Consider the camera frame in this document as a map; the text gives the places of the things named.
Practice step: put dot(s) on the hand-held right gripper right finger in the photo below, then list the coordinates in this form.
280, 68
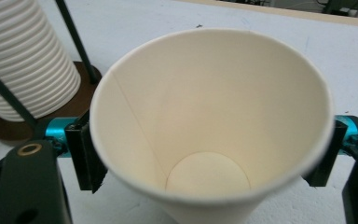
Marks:
326, 165

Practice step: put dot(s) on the white paper cup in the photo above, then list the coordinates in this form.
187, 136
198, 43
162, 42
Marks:
211, 109

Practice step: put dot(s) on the tall stack of white cups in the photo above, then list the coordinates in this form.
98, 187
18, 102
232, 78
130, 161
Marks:
28, 62

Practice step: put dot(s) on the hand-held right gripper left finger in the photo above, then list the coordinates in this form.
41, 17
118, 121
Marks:
84, 155

